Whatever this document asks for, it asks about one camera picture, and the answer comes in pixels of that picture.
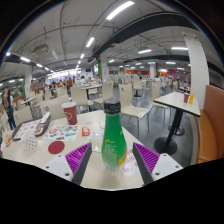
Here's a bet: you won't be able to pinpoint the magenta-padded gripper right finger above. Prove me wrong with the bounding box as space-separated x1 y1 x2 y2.
131 142 184 186

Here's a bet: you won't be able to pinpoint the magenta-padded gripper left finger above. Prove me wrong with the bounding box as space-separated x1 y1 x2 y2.
43 142 93 185

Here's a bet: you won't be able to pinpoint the green drink bottle black cap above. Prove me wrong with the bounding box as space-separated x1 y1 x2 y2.
100 100 128 174

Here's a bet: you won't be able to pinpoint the white red printed leaflet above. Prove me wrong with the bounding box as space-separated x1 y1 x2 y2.
121 148 141 176

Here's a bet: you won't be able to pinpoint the flat round red coaster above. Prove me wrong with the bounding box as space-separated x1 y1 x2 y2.
47 140 66 155

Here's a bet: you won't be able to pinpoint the clear plastic bag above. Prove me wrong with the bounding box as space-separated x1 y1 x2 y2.
89 130 105 153

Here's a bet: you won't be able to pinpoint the red sauce packet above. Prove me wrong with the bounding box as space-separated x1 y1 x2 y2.
80 126 92 137

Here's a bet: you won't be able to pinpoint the red paper cup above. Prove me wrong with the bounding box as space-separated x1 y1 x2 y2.
61 101 79 126

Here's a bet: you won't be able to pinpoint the white dotted mug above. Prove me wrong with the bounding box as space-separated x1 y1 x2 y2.
18 131 39 153

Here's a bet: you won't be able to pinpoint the white crumpled napkin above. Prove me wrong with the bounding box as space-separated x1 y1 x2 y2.
39 111 51 126

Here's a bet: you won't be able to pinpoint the beige chair with round hole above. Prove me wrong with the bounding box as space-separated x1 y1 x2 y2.
12 105 34 128
39 96 71 121

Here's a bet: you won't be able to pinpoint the brown food tray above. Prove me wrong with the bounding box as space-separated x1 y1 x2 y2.
11 114 52 141

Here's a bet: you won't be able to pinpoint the group of beige chairs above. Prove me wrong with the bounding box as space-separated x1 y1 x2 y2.
19 74 188 138

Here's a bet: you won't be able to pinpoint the orange bench seat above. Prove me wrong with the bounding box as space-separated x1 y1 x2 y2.
194 84 224 164

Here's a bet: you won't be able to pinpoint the person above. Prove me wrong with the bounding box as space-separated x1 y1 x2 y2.
1 87 17 131

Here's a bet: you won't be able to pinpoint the ceiling air conditioner unit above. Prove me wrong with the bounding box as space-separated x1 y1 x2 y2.
32 43 50 56

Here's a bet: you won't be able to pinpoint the group of ceiling lights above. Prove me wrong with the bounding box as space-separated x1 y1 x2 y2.
4 0 189 84

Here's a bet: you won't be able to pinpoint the white table black pedestal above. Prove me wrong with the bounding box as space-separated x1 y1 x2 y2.
153 91 202 156

